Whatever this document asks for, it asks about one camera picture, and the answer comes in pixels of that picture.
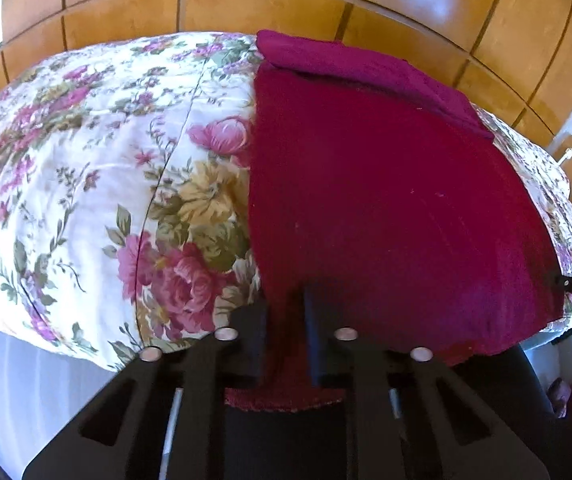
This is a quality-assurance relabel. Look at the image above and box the floral bedspread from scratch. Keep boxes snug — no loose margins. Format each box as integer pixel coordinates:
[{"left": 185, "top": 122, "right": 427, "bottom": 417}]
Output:
[{"left": 0, "top": 32, "right": 572, "bottom": 375}]

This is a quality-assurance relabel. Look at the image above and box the dark red garment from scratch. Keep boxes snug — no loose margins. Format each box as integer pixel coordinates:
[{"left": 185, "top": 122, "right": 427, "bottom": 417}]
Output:
[{"left": 223, "top": 29, "right": 567, "bottom": 413}]

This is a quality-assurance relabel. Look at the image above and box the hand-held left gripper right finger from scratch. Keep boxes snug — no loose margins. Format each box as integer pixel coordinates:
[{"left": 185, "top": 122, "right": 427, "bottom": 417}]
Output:
[{"left": 302, "top": 284, "right": 550, "bottom": 480}]

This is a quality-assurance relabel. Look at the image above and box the white bed sheet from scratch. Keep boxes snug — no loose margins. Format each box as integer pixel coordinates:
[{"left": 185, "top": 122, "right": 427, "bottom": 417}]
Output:
[{"left": 0, "top": 317, "right": 134, "bottom": 480}]

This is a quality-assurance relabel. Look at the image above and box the wooden wardrobe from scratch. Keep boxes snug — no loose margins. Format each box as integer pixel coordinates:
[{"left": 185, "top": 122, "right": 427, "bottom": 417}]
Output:
[{"left": 0, "top": 0, "right": 572, "bottom": 150}]

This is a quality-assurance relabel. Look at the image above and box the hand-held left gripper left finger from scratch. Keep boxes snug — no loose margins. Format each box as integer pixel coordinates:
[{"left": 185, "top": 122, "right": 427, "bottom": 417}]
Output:
[{"left": 22, "top": 299, "right": 270, "bottom": 480}]

